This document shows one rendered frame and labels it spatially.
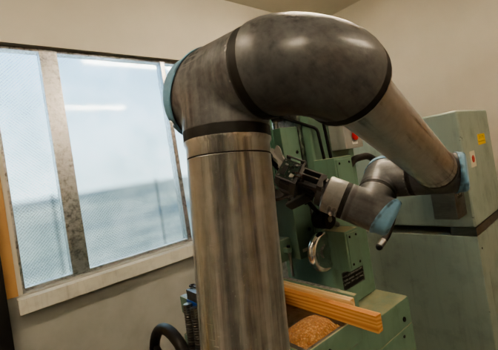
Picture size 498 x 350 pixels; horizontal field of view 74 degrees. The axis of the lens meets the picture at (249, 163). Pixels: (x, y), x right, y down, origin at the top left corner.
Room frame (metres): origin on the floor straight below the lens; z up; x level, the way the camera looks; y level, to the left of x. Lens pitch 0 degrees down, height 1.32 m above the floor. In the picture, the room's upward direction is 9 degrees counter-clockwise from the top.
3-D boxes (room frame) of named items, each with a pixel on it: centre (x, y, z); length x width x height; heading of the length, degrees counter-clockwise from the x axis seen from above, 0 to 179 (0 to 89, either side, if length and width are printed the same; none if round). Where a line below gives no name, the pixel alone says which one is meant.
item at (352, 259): (1.04, -0.24, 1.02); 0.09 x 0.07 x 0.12; 38
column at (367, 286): (1.23, -0.23, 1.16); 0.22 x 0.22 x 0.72; 38
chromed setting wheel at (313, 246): (1.03, -0.18, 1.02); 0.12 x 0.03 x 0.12; 128
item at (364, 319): (1.00, -0.04, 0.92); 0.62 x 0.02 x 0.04; 38
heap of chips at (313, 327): (0.80, -0.08, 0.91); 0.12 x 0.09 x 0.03; 128
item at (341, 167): (1.06, -0.27, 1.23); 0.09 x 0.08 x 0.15; 128
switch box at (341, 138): (1.13, -0.34, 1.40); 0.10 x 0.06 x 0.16; 128
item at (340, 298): (1.06, -0.01, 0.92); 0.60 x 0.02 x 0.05; 38
